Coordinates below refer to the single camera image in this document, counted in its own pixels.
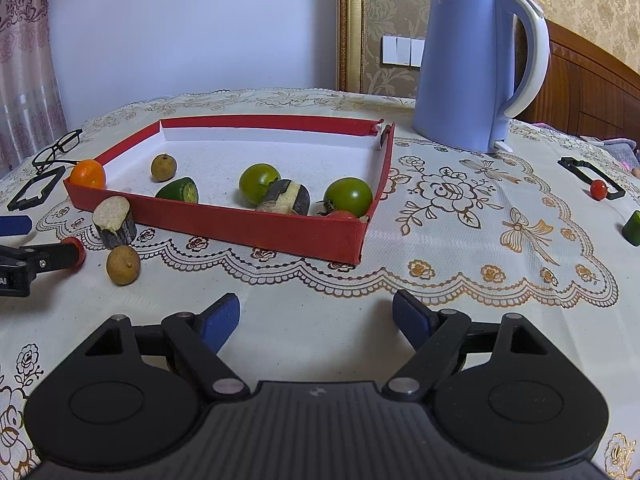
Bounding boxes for floral tablecloth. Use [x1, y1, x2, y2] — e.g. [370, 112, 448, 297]
[1, 89, 639, 479]

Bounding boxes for eggplant piece white cut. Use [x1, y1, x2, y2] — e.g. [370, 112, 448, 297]
[92, 196, 137, 249]

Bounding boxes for black eyeglasses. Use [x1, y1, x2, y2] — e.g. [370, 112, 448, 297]
[32, 128, 82, 174]

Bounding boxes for black plastic frame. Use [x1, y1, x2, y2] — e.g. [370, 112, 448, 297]
[558, 156, 626, 200]
[6, 166, 66, 211]

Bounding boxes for small red cherry tomato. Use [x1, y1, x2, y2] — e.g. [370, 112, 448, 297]
[62, 237, 86, 266]

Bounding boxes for black plastic frame right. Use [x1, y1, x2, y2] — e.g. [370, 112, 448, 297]
[558, 156, 626, 200]

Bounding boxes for red cardboard tray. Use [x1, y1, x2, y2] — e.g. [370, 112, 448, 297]
[64, 115, 395, 264]

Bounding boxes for pink grey bedding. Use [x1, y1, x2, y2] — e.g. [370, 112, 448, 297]
[532, 122, 639, 185]

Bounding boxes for gold picture frame moulding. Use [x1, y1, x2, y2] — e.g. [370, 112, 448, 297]
[335, 0, 469, 96]

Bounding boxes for blue electric kettle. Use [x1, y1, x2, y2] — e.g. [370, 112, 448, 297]
[412, 0, 550, 154]

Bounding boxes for black plastic frame left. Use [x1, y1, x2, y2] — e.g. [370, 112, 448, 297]
[6, 166, 66, 211]

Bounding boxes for orange mandarin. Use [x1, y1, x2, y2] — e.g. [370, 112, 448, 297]
[68, 159, 106, 190]

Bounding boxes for green tomato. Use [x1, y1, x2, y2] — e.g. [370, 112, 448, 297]
[323, 177, 373, 218]
[239, 162, 281, 206]

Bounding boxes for brown longan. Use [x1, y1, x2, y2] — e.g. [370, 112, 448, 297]
[150, 153, 177, 182]
[106, 245, 141, 286]

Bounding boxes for cut green cucumber piece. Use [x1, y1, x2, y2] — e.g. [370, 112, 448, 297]
[155, 177, 198, 204]

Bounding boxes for pink curtain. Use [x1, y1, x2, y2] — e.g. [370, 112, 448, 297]
[0, 0, 67, 174]

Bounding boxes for white wall switch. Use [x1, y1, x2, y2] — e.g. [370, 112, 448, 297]
[381, 36, 425, 68]

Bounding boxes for wooden headboard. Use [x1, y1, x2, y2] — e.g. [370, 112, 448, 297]
[518, 22, 640, 141]

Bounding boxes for green cucumber chunk far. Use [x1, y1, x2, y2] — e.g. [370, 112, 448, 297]
[622, 210, 640, 247]

